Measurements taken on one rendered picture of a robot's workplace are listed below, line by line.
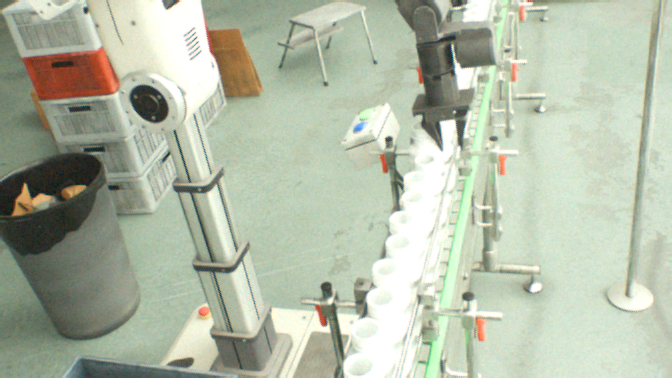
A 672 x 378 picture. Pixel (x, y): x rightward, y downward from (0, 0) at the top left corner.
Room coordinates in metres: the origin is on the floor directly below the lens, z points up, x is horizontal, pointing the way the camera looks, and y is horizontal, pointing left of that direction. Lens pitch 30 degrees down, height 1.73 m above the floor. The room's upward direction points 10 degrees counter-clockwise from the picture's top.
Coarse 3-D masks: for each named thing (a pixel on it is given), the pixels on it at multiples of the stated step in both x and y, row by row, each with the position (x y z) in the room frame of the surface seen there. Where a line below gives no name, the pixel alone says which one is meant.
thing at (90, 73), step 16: (32, 64) 3.01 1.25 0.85; (48, 64) 2.99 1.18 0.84; (64, 64) 3.29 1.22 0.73; (80, 64) 2.95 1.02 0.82; (96, 64) 2.92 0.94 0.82; (32, 80) 3.01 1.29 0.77; (48, 80) 3.00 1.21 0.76; (64, 80) 2.98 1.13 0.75; (80, 80) 2.96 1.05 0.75; (96, 80) 2.94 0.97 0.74; (112, 80) 2.95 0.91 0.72; (48, 96) 3.00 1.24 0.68; (64, 96) 2.98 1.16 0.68; (80, 96) 2.96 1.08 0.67
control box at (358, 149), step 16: (384, 112) 1.27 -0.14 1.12; (352, 128) 1.26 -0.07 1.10; (368, 128) 1.22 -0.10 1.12; (384, 128) 1.24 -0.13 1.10; (400, 128) 1.30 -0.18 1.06; (352, 144) 1.20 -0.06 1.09; (368, 144) 1.19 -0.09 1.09; (384, 144) 1.20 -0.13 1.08; (352, 160) 1.21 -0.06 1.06; (368, 160) 1.19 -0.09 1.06; (400, 176) 1.24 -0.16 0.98
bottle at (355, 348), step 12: (360, 324) 0.61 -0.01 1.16; (372, 324) 0.61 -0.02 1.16; (360, 336) 0.61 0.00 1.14; (372, 336) 0.58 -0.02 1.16; (360, 348) 0.58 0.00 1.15; (372, 348) 0.58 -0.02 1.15; (384, 348) 0.59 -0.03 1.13; (384, 360) 0.58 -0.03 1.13; (384, 372) 0.57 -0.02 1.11; (396, 372) 0.59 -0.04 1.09
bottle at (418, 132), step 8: (416, 128) 1.04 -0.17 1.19; (416, 136) 1.02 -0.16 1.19; (424, 136) 1.01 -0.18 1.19; (416, 144) 1.02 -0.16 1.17; (424, 144) 1.01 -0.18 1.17; (432, 144) 1.01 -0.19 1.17; (416, 152) 1.01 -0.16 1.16; (424, 152) 1.00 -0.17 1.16; (432, 152) 1.00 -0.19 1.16; (440, 152) 1.01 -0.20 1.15; (440, 160) 1.01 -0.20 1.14; (440, 168) 1.01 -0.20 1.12
